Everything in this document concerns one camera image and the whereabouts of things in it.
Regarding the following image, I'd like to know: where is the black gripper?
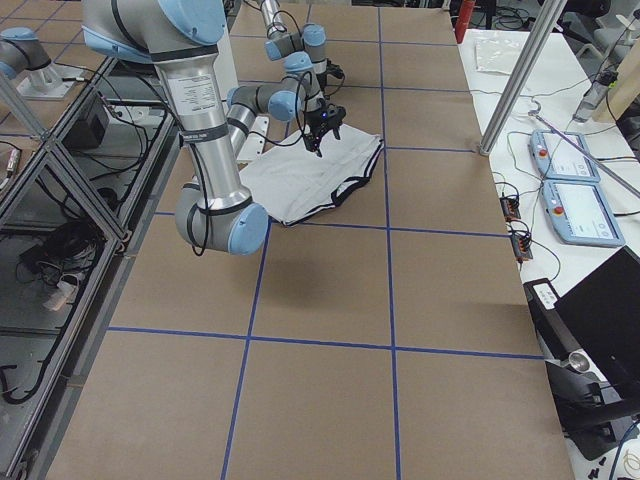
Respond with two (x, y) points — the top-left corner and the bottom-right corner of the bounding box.
(304, 103), (346, 158)
(319, 58), (345, 85)

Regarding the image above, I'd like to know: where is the grey cartoon print t-shirt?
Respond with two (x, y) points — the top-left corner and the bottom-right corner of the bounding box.
(240, 125), (384, 226)

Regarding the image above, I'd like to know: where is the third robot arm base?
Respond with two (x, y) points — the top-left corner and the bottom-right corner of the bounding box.
(1, 27), (85, 100)

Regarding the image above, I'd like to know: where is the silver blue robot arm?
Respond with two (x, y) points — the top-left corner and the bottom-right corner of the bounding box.
(82, 1), (346, 255)
(256, 0), (345, 90)

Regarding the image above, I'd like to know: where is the clear plastic bag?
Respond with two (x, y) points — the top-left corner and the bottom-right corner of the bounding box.
(475, 39), (523, 75)

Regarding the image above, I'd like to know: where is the upper orange circuit board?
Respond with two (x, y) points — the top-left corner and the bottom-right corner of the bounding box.
(499, 196), (522, 222)

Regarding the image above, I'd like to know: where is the orange circuit board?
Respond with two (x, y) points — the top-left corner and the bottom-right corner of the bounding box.
(510, 230), (533, 263)
(499, 196), (522, 222)

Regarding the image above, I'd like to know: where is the lower orange circuit board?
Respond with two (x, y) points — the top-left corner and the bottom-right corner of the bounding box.
(510, 230), (533, 263)

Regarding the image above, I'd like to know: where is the upper teach pendant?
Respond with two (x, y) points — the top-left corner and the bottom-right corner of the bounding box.
(529, 130), (600, 183)

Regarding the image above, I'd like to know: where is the teach pendant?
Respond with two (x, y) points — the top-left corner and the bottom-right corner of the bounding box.
(542, 180), (625, 248)
(529, 130), (600, 183)

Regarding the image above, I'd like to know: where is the lower teach pendant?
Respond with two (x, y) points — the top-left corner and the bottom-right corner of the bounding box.
(542, 180), (625, 248)

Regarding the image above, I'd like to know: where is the black box with label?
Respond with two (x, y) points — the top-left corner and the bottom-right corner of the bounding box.
(523, 278), (581, 370)

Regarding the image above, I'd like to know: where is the black laptop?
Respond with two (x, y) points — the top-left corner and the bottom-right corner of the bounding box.
(555, 246), (639, 398)

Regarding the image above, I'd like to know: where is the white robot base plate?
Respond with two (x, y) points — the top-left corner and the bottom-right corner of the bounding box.
(236, 115), (270, 164)

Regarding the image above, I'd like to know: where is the black right braided cable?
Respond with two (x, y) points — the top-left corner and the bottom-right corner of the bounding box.
(192, 69), (321, 259)

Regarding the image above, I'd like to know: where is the aluminium frame post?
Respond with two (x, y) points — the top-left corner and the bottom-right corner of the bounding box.
(479, 0), (567, 156)

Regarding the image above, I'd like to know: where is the black metal frame rack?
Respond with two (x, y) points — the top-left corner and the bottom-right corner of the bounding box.
(1, 59), (177, 479)

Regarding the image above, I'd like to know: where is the black camera stand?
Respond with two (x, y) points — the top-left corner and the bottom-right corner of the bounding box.
(545, 350), (639, 460)

